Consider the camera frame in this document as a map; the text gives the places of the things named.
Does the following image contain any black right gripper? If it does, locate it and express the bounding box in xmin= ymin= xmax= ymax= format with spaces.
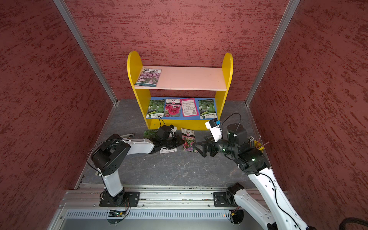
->
xmin=193 ymin=132 xmax=238 ymax=157

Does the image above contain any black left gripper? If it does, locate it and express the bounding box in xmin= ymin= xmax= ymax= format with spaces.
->
xmin=161 ymin=135 xmax=186 ymax=149

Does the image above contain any pink flower seed bag top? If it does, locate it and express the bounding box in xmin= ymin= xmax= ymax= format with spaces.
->
xmin=181 ymin=128 xmax=197 ymax=152

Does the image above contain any pink flower seed bag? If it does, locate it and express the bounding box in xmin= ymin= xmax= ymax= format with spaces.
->
xmin=181 ymin=128 xmax=197 ymax=152
xmin=164 ymin=98 xmax=181 ymax=117

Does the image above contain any green gourd seed bag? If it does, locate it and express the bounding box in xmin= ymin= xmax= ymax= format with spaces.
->
xmin=143 ymin=129 xmax=159 ymax=142

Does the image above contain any purple flower seed bag top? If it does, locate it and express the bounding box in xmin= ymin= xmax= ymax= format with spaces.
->
xmin=135 ymin=68 xmax=162 ymax=87

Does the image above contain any aster seed bag top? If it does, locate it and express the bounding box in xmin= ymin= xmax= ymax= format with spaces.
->
xmin=160 ymin=148 xmax=177 ymax=154

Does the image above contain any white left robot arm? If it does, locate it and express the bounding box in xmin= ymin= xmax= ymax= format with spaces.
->
xmin=90 ymin=125 xmax=185 ymax=208

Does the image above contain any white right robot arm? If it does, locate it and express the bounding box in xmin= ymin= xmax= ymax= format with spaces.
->
xmin=193 ymin=118 xmax=313 ymax=230

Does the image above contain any pink flower seed bag lower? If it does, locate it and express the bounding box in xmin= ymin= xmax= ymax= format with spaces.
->
xmin=164 ymin=98 xmax=181 ymax=117

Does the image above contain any pink back-side seed bag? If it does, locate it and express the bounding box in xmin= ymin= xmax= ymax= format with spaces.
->
xmin=180 ymin=98 xmax=199 ymax=117

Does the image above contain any yellow shelf unit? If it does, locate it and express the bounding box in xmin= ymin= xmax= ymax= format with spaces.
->
xmin=127 ymin=51 xmax=234 ymax=131

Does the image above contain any white stapler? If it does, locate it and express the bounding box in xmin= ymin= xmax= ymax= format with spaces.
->
xmin=120 ymin=133 xmax=135 ymax=139

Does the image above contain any yellow pen cup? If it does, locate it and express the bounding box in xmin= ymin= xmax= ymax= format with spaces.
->
xmin=248 ymin=136 xmax=270 ymax=153

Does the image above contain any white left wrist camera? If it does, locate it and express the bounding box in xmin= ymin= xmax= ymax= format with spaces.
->
xmin=169 ymin=125 xmax=177 ymax=136

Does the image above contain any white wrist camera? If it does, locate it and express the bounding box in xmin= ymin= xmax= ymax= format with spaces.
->
xmin=205 ymin=118 xmax=222 ymax=142
xmin=169 ymin=125 xmax=177 ymax=136

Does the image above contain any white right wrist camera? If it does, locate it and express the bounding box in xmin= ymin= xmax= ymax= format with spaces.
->
xmin=205 ymin=118 xmax=222 ymax=142

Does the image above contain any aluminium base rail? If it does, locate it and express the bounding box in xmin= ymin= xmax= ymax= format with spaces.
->
xmin=47 ymin=183 xmax=302 ymax=230

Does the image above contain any aluminium corner post right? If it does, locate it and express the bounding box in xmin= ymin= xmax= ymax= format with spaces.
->
xmin=245 ymin=0 xmax=300 ymax=107

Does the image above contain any aluminium corner post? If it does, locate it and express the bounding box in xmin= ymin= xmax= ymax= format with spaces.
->
xmin=53 ymin=0 xmax=118 ymax=106
xmin=245 ymin=0 xmax=300 ymax=107

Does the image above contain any aluminium corner post left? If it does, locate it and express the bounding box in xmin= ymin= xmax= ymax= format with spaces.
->
xmin=53 ymin=0 xmax=118 ymax=106

